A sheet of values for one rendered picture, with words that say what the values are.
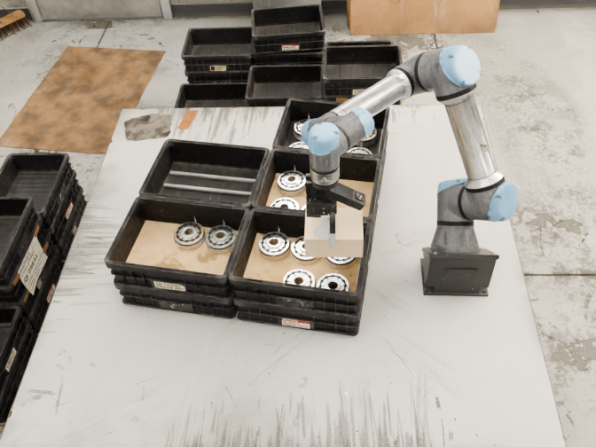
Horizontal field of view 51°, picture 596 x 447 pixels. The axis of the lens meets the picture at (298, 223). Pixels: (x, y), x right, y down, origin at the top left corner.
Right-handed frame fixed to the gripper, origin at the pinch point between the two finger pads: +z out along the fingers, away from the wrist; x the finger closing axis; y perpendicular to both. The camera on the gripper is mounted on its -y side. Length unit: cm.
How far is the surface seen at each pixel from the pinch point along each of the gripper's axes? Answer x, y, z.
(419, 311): 0.7, -27.1, 39.8
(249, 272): -5.1, 27.2, 26.7
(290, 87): -168, 25, 72
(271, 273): -4.7, 20.0, 26.7
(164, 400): 33, 51, 40
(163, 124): -96, 75, 39
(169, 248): -15, 55, 27
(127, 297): -2, 69, 36
